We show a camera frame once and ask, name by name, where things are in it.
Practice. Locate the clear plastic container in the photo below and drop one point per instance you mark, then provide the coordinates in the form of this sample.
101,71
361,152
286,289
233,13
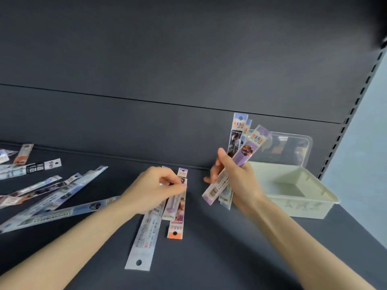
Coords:
290,150

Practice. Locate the pen packet with orange end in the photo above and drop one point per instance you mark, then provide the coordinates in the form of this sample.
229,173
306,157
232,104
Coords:
179,217

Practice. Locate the clear packet with purple pen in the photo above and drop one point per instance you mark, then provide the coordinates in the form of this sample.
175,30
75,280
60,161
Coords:
171,208

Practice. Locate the person's right hand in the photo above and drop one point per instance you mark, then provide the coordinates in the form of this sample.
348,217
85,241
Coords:
243,184

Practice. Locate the slotted dark shelf upright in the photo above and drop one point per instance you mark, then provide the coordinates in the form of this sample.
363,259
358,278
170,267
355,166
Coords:
352,113

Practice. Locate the person's right forearm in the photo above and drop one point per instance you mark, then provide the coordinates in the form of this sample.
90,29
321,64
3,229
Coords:
296,247

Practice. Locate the person's left thumb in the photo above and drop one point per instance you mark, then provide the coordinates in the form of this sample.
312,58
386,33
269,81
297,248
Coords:
177,190

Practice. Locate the person's right thumb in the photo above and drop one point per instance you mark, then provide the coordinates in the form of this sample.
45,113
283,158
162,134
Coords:
225,161

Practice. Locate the person's left forearm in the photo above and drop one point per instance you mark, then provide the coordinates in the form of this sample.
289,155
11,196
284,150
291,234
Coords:
69,241

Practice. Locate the person's left hand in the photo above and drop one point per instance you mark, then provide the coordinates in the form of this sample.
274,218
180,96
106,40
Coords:
148,190

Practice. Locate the cream plastic bin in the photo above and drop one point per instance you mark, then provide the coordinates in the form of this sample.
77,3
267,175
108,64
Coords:
302,193

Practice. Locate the blue-white pen packet dark picture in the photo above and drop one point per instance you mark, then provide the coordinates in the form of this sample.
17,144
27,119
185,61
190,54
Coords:
237,132

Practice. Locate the pile of assorted pen packets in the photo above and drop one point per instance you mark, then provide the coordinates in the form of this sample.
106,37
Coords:
54,196

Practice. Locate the long white pen packet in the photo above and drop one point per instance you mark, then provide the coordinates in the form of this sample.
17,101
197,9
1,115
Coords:
148,238

